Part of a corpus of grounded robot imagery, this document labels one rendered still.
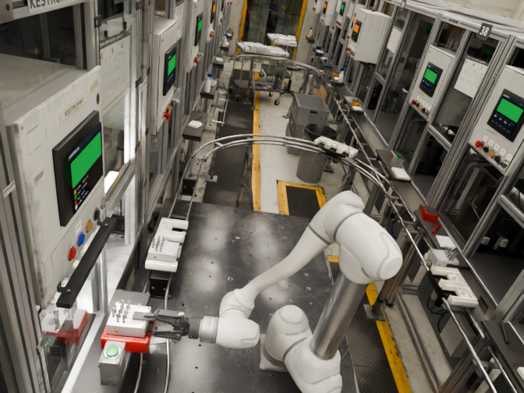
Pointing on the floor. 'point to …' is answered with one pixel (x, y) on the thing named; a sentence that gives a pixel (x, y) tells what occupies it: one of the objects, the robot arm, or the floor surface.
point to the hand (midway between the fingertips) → (142, 321)
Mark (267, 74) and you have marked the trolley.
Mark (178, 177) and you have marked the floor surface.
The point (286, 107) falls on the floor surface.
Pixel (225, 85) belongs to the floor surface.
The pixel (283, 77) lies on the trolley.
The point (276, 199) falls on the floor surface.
